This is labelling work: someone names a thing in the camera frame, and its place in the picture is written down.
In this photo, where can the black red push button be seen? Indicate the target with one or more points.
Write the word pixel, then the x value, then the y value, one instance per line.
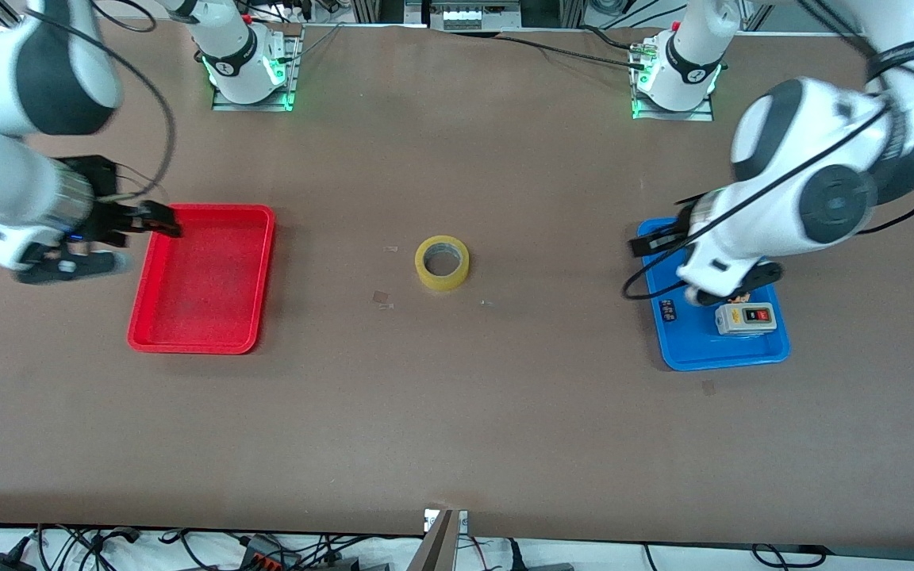
pixel 739 299

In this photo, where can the red plastic tray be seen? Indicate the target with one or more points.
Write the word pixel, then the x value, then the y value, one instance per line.
pixel 203 277

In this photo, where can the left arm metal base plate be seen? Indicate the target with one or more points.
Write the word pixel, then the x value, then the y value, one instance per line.
pixel 703 111

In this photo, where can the yellow tape roll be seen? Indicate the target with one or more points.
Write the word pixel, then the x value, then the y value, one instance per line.
pixel 425 274

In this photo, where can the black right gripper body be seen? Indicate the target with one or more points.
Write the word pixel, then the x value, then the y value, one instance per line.
pixel 105 216

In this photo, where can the aluminium frame with equipment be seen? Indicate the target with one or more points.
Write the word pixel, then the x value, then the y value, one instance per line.
pixel 465 12

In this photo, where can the small black chip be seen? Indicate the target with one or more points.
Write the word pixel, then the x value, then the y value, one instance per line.
pixel 668 310

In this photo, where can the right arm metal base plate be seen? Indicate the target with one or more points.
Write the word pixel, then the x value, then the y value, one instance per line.
pixel 294 71

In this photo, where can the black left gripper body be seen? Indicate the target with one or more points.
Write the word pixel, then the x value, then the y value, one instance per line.
pixel 684 223

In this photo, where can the black power plug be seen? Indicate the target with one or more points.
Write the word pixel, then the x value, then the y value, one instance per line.
pixel 536 565

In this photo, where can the aluminium bracket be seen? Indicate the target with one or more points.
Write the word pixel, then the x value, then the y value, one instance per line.
pixel 439 543

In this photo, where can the blue plastic tray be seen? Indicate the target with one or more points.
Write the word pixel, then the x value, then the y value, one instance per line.
pixel 703 341

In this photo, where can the grey switch box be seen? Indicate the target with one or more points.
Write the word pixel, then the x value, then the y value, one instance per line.
pixel 745 319

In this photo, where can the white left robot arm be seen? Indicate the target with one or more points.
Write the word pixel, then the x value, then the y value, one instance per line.
pixel 822 135

